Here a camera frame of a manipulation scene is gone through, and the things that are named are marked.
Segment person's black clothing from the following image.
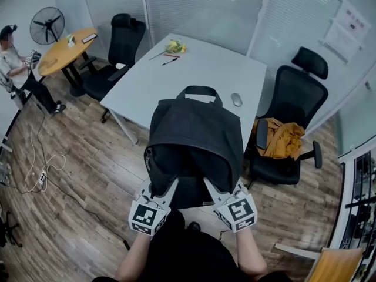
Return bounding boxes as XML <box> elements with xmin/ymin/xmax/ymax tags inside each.
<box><xmin>93</xmin><ymin>209</ymin><xmax>297</xmax><ymax>282</ymax></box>

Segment orange cloth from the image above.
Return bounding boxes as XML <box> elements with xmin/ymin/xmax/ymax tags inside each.
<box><xmin>253</xmin><ymin>117</ymin><xmax>307</xmax><ymax>161</ymax></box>

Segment black office chair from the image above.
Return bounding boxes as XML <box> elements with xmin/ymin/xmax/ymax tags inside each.
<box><xmin>78</xmin><ymin>12</ymin><xmax>147</xmax><ymax>123</ymax></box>
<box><xmin>244</xmin><ymin>46</ymin><xmax>330</xmax><ymax>188</ymax></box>

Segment black cable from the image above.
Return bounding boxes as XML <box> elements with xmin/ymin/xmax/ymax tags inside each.
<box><xmin>43</xmin><ymin>174</ymin><xmax>132</xmax><ymax>250</ymax></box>

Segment yellow flower bunch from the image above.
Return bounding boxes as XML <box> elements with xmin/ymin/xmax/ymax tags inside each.
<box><xmin>149</xmin><ymin>39</ymin><xmax>188</xmax><ymax>61</ymax></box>

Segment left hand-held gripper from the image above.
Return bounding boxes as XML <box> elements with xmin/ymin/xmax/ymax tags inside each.
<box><xmin>128</xmin><ymin>178</ymin><xmax>180</xmax><ymax>237</ymax></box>

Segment black standing fan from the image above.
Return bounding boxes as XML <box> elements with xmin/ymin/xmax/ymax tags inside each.
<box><xmin>29</xmin><ymin>6</ymin><xmax>66</xmax><ymax>46</ymax></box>

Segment person's right forearm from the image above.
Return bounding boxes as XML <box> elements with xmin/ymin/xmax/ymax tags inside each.
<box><xmin>234</xmin><ymin>227</ymin><xmax>268</xmax><ymax>276</ymax></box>

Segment white cable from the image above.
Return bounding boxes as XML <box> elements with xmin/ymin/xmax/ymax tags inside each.
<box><xmin>23</xmin><ymin>107</ymin><xmax>67</xmax><ymax>194</ymax></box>

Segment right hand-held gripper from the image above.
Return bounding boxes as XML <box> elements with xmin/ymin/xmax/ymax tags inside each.
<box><xmin>203</xmin><ymin>177</ymin><xmax>259</xmax><ymax>234</ymax></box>

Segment white paper notice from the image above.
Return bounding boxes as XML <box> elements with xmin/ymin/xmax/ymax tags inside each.
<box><xmin>322</xmin><ymin>0</ymin><xmax>368</xmax><ymax>62</ymax></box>

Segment round wooden table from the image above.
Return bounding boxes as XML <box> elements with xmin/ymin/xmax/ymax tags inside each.
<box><xmin>37</xmin><ymin>27</ymin><xmax>98</xmax><ymax>97</ymax></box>

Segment black metal shelf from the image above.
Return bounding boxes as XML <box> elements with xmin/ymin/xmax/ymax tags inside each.
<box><xmin>337</xmin><ymin>147</ymin><xmax>376</xmax><ymax>250</ymax></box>

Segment black backpack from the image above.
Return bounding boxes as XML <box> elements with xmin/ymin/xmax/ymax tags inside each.
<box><xmin>143</xmin><ymin>85</ymin><xmax>245</xmax><ymax>211</ymax></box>

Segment white table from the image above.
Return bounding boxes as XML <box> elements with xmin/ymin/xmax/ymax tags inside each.
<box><xmin>99</xmin><ymin>33</ymin><xmax>268</xmax><ymax>145</ymax></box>

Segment person's left forearm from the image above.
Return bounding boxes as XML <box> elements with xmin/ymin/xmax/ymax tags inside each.
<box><xmin>116</xmin><ymin>230</ymin><xmax>154</xmax><ymax>282</ymax></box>

